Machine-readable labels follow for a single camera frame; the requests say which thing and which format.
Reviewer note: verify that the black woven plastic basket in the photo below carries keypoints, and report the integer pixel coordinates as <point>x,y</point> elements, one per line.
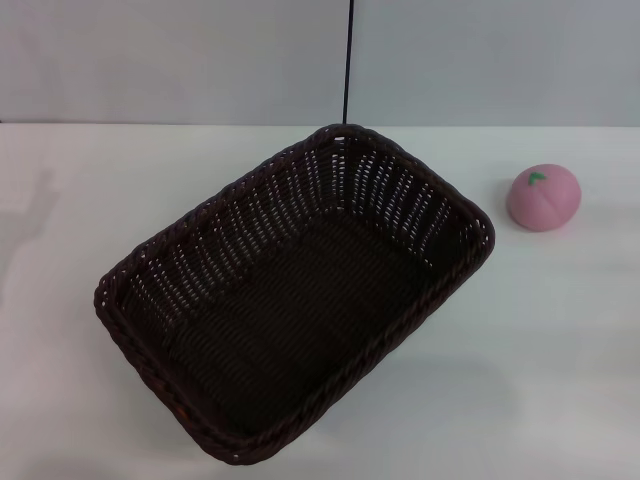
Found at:
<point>280,300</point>

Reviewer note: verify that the pink peach toy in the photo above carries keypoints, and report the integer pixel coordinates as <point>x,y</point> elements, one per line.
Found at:
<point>545,202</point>

